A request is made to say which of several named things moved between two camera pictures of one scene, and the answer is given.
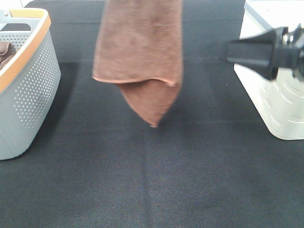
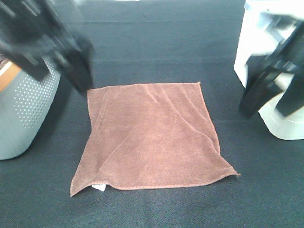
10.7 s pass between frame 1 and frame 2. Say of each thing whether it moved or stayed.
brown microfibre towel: moved
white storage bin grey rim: stayed
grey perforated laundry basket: stayed
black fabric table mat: stayed
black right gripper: moved
